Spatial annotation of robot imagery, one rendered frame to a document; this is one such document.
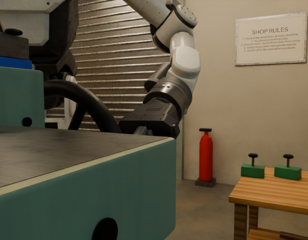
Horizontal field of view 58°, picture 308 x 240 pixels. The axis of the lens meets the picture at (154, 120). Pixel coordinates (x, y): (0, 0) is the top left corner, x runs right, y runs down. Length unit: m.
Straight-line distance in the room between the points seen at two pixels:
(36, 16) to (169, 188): 0.76
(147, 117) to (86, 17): 3.42
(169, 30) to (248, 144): 2.30
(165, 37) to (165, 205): 0.72
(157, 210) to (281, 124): 2.83
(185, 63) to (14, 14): 0.50
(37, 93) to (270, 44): 2.74
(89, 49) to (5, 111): 3.44
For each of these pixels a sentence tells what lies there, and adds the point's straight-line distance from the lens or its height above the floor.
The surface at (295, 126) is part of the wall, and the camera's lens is 2.98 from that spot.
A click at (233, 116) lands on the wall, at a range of 3.01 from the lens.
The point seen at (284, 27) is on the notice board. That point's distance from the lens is 3.02.
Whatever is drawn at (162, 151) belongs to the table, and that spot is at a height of 0.89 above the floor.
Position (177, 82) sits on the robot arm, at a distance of 0.58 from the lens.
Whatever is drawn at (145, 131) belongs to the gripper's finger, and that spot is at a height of 0.87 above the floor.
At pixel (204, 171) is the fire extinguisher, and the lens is 2.99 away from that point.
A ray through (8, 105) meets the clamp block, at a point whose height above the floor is 0.92.
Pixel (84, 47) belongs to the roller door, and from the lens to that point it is 3.83.
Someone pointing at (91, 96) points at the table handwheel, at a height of 0.93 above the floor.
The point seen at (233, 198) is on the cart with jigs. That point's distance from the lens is 1.19.
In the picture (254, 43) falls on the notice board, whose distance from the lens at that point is 3.01.
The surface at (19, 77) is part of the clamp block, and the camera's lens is 0.37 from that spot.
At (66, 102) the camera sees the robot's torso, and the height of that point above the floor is 0.91.
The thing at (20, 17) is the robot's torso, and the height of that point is 1.15.
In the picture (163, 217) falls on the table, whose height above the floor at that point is 0.86.
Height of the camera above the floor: 0.92
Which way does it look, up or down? 5 degrees down
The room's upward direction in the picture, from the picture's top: straight up
